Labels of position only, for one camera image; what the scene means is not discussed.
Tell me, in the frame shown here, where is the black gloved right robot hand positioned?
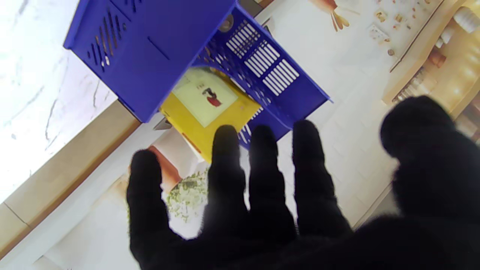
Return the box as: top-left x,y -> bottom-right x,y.
126,96 -> 480,270

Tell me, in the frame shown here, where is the yellow cover book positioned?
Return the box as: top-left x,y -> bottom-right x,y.
159,67 -> 263,164

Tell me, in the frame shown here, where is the blue perforated plastic file holder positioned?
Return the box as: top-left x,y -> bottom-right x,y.
63,0 -> 332,150

